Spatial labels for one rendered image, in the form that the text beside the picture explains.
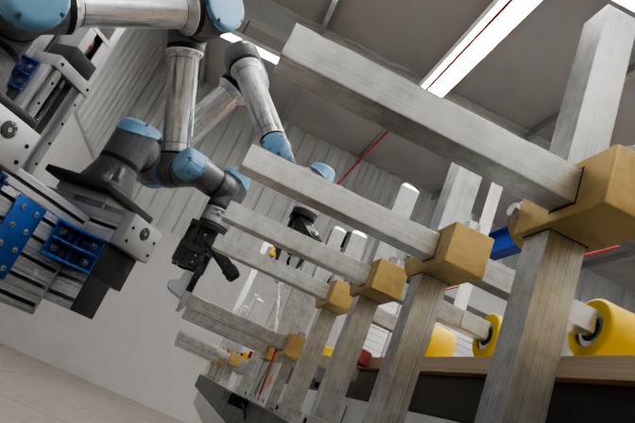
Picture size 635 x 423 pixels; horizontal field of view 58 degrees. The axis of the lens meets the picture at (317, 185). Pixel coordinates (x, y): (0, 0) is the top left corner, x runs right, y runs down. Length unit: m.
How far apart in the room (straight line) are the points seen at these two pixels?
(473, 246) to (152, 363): 8.51
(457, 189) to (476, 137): 0.32
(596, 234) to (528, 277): 0.06
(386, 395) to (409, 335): 0.07
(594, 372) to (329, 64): 0.48
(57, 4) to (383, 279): 0.80
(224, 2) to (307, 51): 1.00
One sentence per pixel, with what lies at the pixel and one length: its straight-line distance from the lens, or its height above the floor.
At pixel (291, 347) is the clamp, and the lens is 1.35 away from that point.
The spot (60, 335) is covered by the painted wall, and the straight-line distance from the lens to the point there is 9.21.
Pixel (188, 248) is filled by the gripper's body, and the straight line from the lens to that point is 1.36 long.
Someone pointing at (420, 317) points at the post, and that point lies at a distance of 0.71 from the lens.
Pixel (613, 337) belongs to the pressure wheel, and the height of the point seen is 0.93.
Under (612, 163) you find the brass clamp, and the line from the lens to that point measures 0.46.
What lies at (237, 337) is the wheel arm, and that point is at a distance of 1.62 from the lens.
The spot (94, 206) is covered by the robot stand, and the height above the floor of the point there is 0.98.
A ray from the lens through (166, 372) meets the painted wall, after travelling 9.06.
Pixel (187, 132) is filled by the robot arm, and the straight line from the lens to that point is 1.48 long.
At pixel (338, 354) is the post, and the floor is 0.82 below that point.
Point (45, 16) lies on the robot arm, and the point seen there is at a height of 1.18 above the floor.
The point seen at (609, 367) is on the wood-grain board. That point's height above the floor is 0.89.
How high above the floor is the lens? 0.72
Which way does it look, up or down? 21 degrees up
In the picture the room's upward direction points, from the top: 24 degrees clockwise
